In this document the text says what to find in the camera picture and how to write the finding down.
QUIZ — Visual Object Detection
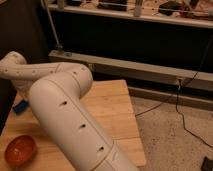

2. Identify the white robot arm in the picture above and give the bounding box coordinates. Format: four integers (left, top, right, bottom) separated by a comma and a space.
0, 51, 139, 171

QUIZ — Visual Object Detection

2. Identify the cluttered background shelf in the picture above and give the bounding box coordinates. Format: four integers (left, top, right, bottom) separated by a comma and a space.
40, 0, 213, 29

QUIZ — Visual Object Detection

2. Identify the metal vertical pole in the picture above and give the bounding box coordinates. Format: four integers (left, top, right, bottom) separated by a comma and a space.
40, 0, 66, 53

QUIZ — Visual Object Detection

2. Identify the black object on floor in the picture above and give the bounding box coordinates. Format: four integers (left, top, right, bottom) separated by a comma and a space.
201, 157, 213, 171

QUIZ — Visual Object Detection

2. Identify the wooden table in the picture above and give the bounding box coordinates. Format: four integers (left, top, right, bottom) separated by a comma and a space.
0, 80, 146, 171

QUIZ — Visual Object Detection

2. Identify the black floor cable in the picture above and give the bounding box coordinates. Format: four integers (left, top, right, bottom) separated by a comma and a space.
134, 33, 213, 150

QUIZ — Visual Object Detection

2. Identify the orange red bowl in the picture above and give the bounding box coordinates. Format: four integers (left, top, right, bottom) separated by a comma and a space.
4, 135, 37, 167

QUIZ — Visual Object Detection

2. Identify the blue rectangular block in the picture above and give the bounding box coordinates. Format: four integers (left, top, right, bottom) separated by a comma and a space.
12, 99, 29, 115

